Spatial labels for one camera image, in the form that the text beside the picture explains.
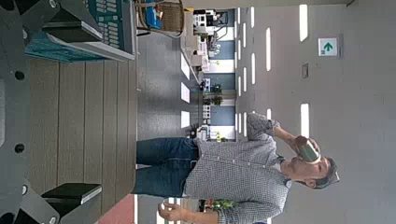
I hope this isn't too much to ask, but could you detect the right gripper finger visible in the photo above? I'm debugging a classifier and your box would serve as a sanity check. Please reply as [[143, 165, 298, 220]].
[[21, 182, 103, 224], [22, 0, 104, 44]]

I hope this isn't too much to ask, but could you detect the drinking cup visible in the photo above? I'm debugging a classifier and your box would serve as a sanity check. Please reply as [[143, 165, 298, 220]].
[[294, 138, 321, 165]]

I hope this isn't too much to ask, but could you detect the bystander right forearm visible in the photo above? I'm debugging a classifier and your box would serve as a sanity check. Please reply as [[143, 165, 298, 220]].
[[274, 126, 297, 147]]

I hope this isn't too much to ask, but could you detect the bystander left forearm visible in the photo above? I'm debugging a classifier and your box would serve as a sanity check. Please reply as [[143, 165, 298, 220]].
[[185, 209, 220, 224]]

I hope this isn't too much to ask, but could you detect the bystander left hand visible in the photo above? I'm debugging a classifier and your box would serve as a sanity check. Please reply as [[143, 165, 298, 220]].
[[158, 201, 189, 223]]

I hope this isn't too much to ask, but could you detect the bystander right hand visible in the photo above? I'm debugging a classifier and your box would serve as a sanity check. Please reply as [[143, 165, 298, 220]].
[[290, 134, 321, 154]]

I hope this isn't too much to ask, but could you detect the blue plastic bin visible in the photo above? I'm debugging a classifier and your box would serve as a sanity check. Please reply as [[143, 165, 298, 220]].
[[144, 0, 163, 31]]

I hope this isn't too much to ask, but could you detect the brown wicker chair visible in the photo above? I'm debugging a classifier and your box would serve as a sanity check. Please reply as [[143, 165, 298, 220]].
[[135, 0, 187, 39]]

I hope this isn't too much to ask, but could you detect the white display counter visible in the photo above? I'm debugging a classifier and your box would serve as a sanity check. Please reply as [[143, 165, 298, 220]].
[[180, 8, 210, 75]]

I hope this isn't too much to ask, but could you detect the potted green plant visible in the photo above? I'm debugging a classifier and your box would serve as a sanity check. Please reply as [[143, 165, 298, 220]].
[[202, 83, 224, 107]]

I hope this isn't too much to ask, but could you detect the person in patterned shirt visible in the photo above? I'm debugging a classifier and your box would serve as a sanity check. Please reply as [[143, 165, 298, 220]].
[[130, 112, 340, 224]]

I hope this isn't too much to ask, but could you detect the rectangular ceiling light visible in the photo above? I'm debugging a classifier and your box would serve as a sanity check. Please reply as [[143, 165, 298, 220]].
[[265, 27, 272, 72], [300, 103, 310, 139], [299, 4, 309, 43], [250, 52, 257, 85]]

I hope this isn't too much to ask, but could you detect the green exit sign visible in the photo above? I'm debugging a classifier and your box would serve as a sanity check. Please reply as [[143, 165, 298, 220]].
[[318, 36, 339, 58]]

